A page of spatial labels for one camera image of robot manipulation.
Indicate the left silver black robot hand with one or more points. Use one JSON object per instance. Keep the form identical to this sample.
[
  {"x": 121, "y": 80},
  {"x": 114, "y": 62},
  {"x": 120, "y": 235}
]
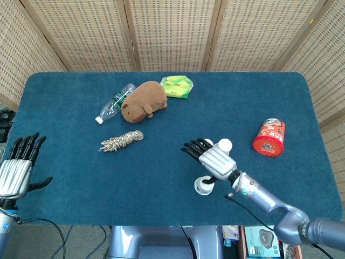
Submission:
[{"x": 13, "y": 175}]

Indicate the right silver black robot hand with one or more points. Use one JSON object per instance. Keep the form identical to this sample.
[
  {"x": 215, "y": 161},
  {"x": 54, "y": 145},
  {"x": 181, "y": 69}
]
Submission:
[{"x": 217, "y": 162}]

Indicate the white paper cup blue flower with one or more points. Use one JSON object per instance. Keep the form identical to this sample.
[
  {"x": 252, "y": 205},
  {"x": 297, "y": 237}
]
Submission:
[{"x": 200, "y": 189}]

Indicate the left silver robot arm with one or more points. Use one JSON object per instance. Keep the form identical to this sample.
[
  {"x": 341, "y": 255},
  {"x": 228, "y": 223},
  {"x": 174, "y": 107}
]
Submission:
[{"x": 5, "y": 229}]

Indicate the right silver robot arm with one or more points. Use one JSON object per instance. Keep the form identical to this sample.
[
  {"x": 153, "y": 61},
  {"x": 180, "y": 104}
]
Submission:
[{"x": 258, "y": 191}]

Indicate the black devices beside table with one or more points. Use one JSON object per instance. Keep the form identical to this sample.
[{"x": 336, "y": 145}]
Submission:
[{"x": 5, "y": 132}]

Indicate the red round snack canister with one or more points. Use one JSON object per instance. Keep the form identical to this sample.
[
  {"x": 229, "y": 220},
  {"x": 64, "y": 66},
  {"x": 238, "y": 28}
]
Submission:
[{"x": 268, "y": 140}]

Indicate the blue fabric table cover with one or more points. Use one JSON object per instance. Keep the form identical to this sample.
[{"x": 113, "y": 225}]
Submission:
[{"x": 81, "y": 175}]

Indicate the colourful small package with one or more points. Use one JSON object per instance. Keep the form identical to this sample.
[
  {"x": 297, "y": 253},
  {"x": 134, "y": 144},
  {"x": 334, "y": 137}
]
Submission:
[{"x": 231, "y": 232}]

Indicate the green snack packet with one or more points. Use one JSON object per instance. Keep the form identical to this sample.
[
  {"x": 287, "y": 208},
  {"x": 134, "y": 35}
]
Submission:
[{"x": 176, "y": 86}]

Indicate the teal product box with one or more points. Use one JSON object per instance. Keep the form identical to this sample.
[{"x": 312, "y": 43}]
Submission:
[{"x": 258, "y": 240}]

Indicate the brown capybara plush toy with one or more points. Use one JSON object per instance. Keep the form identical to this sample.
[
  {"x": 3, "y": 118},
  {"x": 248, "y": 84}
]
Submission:
[{"x": 148, "y": 97}]

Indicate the grey robot torso base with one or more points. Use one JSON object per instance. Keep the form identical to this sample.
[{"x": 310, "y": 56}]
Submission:
[{"x": 161, "y": 240}]

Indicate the clear plastic water bottle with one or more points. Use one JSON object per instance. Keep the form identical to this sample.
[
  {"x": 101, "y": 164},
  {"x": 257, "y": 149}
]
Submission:
[{"x": 110, "y": 108}]

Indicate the woven rattan folding screen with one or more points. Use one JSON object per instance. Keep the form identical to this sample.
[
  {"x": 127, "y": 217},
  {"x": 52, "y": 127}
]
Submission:
[{"x": 172, "y": 32}]

